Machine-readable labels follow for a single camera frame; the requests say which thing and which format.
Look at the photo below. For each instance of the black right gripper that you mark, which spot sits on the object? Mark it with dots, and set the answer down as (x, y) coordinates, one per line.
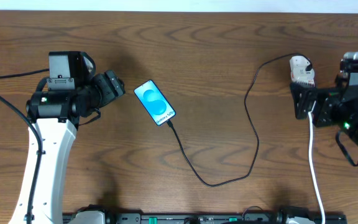
(303, 101)

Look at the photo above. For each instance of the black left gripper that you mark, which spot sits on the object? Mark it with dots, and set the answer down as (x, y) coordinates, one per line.
(111, 86)

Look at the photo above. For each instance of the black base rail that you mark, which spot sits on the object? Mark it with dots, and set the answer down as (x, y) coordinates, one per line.
(255, 217)

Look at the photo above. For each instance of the white power strip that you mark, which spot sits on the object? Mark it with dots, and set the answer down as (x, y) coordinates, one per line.
(301, 71)

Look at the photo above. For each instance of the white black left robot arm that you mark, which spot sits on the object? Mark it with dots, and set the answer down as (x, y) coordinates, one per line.
(72, 90)

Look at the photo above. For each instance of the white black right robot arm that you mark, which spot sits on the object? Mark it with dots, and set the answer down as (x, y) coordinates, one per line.
(348, 78)

